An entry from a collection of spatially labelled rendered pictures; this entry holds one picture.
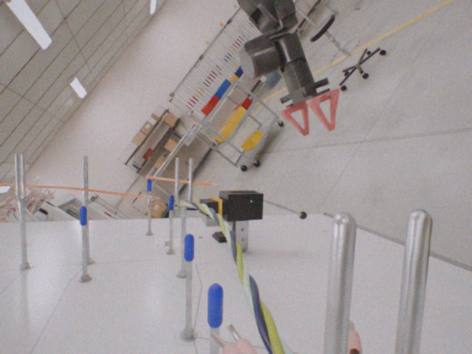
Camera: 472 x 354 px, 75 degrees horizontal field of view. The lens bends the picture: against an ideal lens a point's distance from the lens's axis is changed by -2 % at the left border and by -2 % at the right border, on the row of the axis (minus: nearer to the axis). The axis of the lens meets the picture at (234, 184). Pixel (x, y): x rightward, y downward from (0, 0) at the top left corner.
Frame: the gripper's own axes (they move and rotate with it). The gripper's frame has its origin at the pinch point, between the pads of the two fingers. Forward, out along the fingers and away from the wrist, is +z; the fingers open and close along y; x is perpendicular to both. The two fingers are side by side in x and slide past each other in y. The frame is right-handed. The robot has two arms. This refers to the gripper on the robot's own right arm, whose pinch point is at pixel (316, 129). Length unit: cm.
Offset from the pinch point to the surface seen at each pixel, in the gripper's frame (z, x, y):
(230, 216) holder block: 4.2, -28.2, 16.0
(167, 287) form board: 5.9, -39.5, 24.4
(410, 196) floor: 68, 92, -79
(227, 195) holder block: 1.3, -27.3, 15.8
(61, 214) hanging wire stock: -4, -62, -39
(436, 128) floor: 43, 137, -89
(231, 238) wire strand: -1, -33, 39
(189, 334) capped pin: 6, -39, 34
